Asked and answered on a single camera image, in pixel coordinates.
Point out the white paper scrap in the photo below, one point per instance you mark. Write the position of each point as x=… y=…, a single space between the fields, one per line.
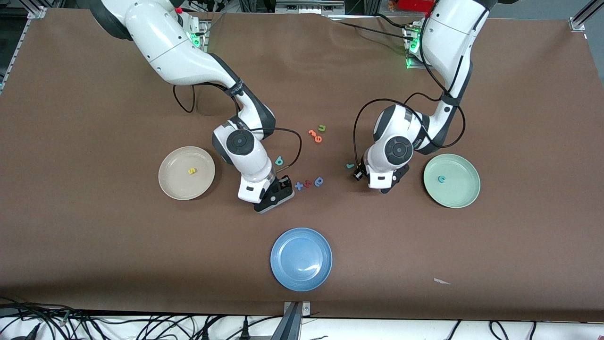
x=441 y=281

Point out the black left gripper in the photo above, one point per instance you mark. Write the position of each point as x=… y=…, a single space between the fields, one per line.
x=359 y=174

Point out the grey metal camera mount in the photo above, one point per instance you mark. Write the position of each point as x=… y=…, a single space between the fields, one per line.
x=297 y=309

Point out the red box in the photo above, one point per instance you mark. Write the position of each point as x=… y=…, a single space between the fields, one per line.
x=415 y=4

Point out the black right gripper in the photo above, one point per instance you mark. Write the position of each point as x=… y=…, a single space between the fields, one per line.
x=280 y=185

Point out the black power plug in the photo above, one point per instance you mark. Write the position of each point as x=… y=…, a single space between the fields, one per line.
x=205 y=333
x=245 y=333

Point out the grey metal frame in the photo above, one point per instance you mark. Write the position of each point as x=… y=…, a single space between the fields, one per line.
x=306 y=7

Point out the beige brown plate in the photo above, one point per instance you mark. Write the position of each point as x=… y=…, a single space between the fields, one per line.
x=179 y=184

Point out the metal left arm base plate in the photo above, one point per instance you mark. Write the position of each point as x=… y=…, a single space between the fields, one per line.
x=413 y=66

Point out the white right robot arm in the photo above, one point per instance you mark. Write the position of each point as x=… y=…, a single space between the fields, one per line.
x=174 y=52

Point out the aluminium profile corner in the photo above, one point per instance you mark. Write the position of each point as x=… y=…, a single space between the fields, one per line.
x=578 y=22
x=37 y=12

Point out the blue plate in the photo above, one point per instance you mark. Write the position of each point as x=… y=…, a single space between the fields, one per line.
x=301 y=259

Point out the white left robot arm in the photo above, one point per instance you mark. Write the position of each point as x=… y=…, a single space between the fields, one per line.
x=448 y=33

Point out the green plate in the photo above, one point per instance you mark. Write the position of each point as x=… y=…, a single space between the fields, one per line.
x=460 y=189

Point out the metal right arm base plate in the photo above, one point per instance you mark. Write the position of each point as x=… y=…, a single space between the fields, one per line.
x=204 y=33

